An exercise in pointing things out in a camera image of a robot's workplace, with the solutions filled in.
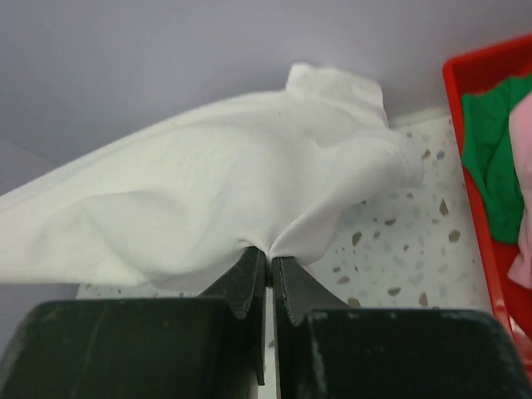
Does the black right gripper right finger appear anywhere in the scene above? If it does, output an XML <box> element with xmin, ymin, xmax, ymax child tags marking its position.
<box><xmin>271</xmin><ymin>258</ymin><xmax>531</xmax><ymax>398</ymax></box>

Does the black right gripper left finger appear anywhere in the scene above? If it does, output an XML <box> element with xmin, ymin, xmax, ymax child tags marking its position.
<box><xmin>1</xmin><ymin>248</ymin><xmax>267</xmax><ymax>398</ymax></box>

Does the white t shirt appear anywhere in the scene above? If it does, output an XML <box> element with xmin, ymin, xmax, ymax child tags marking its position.
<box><xmin>1</xmin><ymin>63</ymin><xmax>423</xmax><ymax>289</ymax></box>

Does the green t shirt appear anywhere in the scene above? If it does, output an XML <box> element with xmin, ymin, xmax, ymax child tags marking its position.
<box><xmin>461</xmin><ymin>76</ymin><xmax>531</xmax><ymax>244</ymax></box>

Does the pink t shirt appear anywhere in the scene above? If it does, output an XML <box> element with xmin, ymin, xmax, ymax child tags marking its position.
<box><xmin>508</xmin><ymin>93</ymin><xmax>531</xmax><ymax>289</ymax></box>

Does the red plastic bin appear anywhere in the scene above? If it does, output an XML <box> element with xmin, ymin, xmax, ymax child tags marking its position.
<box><xmin>442</xmin><ymin>33</ymin><xmax>532</xmax><ymax>346</ymax></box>

